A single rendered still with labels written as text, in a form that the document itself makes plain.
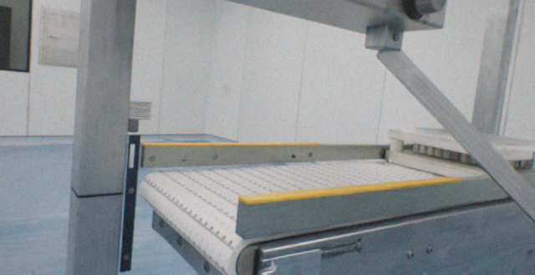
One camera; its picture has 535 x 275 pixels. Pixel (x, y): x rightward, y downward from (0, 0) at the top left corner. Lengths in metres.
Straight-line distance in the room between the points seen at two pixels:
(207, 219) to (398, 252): 0.23
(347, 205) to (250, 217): 0.12
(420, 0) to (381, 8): 0.04
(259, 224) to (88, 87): 0.31
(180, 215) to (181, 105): 5.77
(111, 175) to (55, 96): 4.94
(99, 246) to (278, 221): 0.32
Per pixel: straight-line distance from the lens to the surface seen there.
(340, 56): 4.69
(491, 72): 1.33
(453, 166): 0.80
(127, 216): 0.60
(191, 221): 0.43
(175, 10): 6.17
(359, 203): 0.43
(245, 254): 0.36
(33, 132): 5.50
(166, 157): 0.59
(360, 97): 4.47
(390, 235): 0.49
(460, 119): 0.48
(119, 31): 0.57
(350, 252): 0.45
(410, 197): 0.50
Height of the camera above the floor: 0.95
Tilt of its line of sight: 5 degrees down
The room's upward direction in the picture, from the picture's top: 6 degrees clockwise
